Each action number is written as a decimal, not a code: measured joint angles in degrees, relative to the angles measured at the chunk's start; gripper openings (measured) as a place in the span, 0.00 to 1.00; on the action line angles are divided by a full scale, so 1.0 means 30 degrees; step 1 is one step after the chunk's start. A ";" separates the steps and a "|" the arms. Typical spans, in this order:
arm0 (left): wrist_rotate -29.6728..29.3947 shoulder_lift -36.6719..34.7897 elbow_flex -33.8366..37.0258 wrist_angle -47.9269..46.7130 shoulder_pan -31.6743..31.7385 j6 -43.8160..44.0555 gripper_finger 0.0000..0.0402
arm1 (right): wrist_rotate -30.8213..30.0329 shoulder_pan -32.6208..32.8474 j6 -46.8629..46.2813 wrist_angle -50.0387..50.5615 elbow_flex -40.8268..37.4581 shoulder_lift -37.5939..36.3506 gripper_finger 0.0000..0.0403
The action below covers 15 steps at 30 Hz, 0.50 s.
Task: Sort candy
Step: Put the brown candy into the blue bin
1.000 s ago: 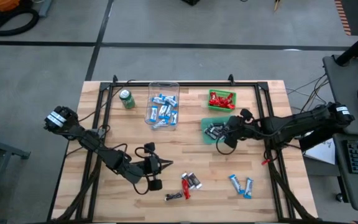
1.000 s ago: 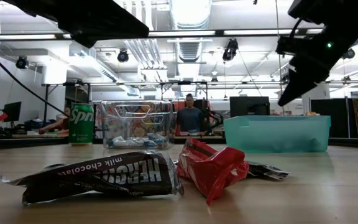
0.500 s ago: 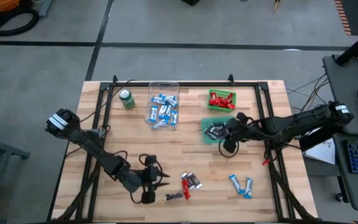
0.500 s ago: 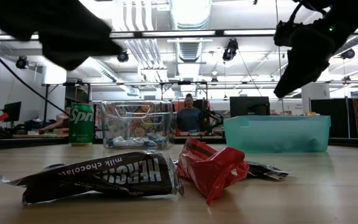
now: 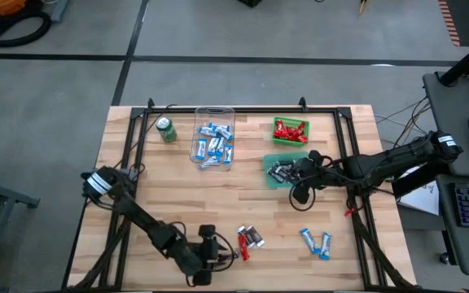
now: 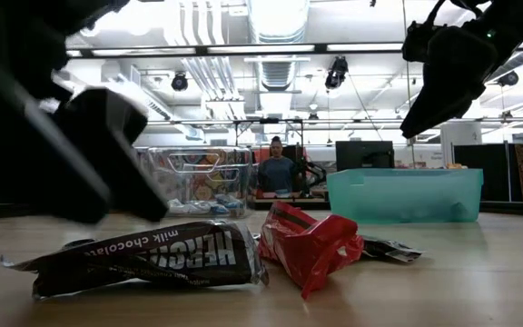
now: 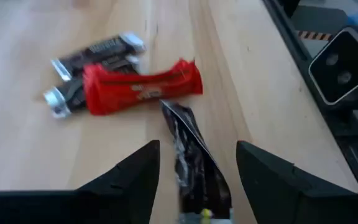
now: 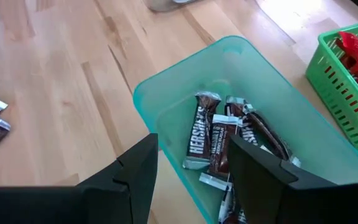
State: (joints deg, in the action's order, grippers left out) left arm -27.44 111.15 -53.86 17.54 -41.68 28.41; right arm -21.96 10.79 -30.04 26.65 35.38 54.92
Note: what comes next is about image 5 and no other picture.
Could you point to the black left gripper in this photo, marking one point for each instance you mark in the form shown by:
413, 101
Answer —
204, 254

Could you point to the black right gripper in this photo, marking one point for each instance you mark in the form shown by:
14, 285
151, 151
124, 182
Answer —
318, 173

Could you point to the red candy bar wrapper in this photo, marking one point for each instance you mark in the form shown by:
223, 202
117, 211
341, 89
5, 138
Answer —
301, 127
301, 139
285, 129
282, 135
295, 141
277, 126
243, 247
293, 133

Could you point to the blue white candy bar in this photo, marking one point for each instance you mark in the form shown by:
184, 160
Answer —
201, 149
208, 131
228, 154
220, 145
309, 241
325, 246
219, 127
210, 162
225, 134
213, 146

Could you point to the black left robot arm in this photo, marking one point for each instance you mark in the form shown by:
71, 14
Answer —
145, 221

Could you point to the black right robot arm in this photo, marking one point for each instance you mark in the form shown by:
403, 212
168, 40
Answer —
397, 156

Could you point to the teal plastic container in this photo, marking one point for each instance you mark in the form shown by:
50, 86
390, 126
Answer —
269, 185

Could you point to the small green mesh basket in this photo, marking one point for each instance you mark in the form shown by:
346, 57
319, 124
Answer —
277, 119

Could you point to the clear plastic bin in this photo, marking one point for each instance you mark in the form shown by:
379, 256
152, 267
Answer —
194, 122

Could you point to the white paper sheet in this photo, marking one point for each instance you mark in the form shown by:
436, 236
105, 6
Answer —
423, 199

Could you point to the green Sprite can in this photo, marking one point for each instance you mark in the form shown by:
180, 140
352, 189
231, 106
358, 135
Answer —
167, 130

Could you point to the yellow wooden stick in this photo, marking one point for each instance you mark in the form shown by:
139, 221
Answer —
364, 6

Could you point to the black stand pole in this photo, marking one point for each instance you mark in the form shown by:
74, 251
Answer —
466, 61

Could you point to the grey metal table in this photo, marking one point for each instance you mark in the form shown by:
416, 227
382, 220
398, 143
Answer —
6, 194

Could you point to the orange shop vacuum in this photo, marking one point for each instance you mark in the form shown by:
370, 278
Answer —
6, 5

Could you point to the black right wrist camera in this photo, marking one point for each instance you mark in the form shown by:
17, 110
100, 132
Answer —
301, 194

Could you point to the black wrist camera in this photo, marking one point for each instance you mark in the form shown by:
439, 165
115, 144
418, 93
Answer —
301, 194
207, 231

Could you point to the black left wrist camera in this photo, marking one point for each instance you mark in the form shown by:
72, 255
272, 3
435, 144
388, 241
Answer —
207, 231

